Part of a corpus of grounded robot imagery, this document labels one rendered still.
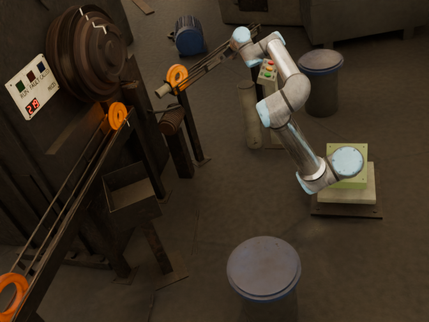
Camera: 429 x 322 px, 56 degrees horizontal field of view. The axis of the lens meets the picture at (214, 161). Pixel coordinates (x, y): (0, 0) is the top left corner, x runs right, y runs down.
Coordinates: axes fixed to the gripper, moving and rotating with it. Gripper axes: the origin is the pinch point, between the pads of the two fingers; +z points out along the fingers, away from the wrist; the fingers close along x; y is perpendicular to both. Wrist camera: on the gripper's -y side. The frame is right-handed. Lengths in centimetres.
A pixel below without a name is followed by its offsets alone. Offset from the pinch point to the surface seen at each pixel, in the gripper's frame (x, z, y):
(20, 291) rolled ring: -38, -75, -150
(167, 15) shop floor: 138, 282, 57
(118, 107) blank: 10, -19, -74
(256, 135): -51, 35, -7
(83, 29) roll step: 40, -58, -66
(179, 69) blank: 12.3, 2.7, -29.2
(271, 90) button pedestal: -32.6, 9.6, 12.5
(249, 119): -39.3, 26.6, -6.6
